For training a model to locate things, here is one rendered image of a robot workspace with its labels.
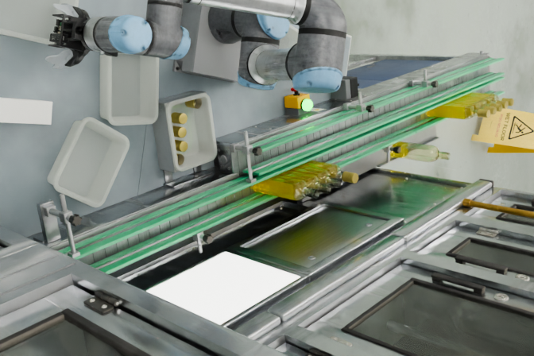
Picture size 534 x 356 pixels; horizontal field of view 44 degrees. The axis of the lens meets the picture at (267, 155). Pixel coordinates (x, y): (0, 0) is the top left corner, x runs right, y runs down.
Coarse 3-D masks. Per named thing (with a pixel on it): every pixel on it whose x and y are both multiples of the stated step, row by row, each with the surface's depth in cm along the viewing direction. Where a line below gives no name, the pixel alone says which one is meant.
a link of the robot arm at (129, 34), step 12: (96, 24) 136; (108, 24) 133; (120, 24) 130; (132, 24) 130; (144, 24) 132; (96, 36) 136; (108, 36) 132; (120, 36) 130; (132, 36) 131; (144, 36) 133; (108, 48) 136; (120, 48) 133; (132, 48) 131; (144, 48) 134
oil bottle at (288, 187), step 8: (280, 176) 218; (256, 184) 221; (264, 184) 218; (272, 184) 216; (280, 184) 213; (288, 184) 210; (296, 184) 209; (304, 184) 210; (264, 192) 220; (272, 192) 217; (280, 192) 214; (288, 192) 211; (296, 192) 209
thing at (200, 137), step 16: (192, 96) 204; (208, 96) 209; (192, 112) 214; (208, 112) 210; (192, 128) 215; (208, 128) 213; (192, 144) 216; (208, 144) 215; (176, 160) 203; (192, 160) 212; (208, 160) 212
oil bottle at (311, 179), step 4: (284, 172) 222; (288, 172) 222; (292, 172) 221; (296, 172) 221; (300, 172) 220; (288, 176) 218; (292, 176) 217; (296, 176) 217; (300, 176) 216; (304, 176) 216; (308, 176) 215; (312, 176) 215; (316, 176) 215; (304, 180) 213; (308, 180) 213; (312, 180) 213; (316, 180) 214; (308, 184) 212; (312, 184) 212
